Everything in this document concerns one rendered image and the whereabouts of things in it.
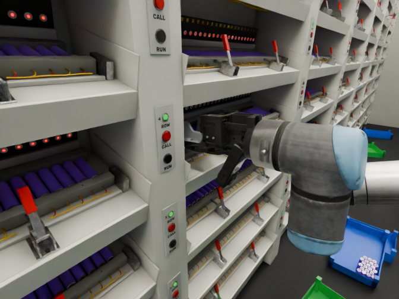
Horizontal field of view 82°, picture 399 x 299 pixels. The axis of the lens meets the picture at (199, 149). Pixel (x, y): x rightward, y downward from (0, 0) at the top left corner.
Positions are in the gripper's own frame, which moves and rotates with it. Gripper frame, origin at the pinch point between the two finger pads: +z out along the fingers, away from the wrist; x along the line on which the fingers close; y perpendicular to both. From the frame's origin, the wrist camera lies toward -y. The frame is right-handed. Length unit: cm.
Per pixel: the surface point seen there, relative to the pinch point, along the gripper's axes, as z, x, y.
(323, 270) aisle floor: -24, -66, -84
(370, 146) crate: -20, -283, -81
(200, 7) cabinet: 8.8, -19.6, 32.8
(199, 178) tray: -7.8, 3.9, -7.2
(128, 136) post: -5.0, 18.2, 5.9
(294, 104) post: -9, -52, 1
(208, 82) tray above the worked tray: -9.7, 1.6, 13.4
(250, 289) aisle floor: -1, -33, -82
